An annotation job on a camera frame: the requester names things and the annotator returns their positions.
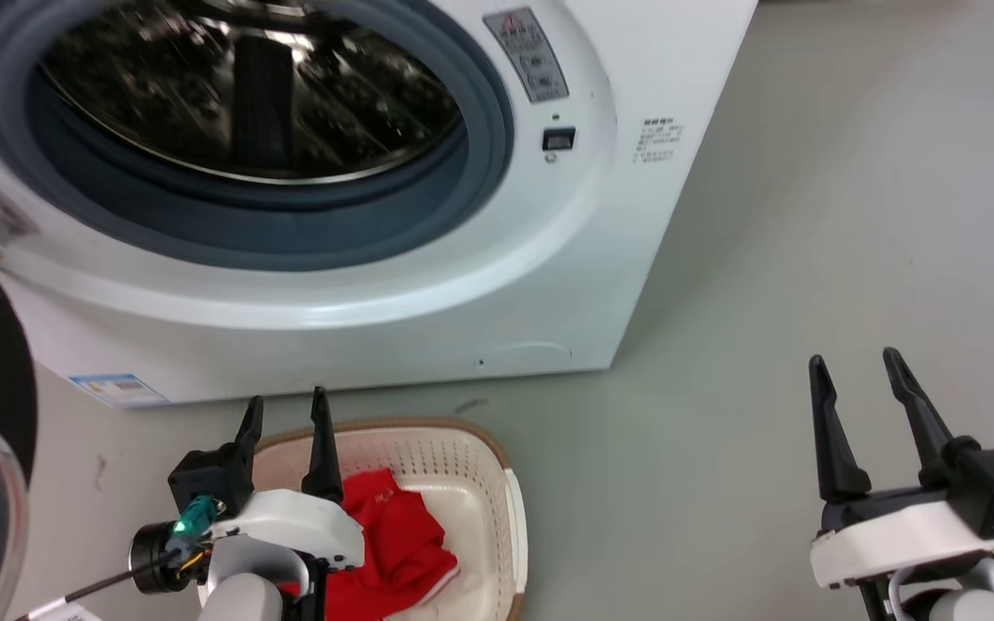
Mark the grey rubber door gasket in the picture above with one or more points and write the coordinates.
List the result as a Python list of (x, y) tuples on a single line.
[(290, 233)]

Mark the stainless steel washing machine drum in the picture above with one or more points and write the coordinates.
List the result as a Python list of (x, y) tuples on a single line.
[(160, 86)]

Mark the blue energy label sticker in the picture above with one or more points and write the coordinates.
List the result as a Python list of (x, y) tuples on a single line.
[(117, 390)]

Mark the red garment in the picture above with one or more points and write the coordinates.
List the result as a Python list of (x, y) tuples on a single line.
[(402, 543)]

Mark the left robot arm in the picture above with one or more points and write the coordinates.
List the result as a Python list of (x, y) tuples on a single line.
[(238, 599)]

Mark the cream perforated laundry basket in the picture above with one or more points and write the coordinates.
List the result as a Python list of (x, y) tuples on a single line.
[(471, 492)]

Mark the white front-load washing machine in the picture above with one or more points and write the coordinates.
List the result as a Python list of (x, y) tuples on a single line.
[(549, 285)]

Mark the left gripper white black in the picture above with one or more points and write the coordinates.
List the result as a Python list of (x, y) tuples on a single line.
[(307, 522)]

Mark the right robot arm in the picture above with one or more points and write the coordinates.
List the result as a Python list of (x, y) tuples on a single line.
[(963, 604)]

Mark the grey warning label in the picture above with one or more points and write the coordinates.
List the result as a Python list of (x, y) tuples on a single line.
[(527, 56)]

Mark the round filter cover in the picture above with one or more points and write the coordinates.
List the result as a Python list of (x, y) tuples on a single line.
[(523, 354)]

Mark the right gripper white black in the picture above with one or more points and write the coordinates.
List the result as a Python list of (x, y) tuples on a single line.
[(894, 535)]

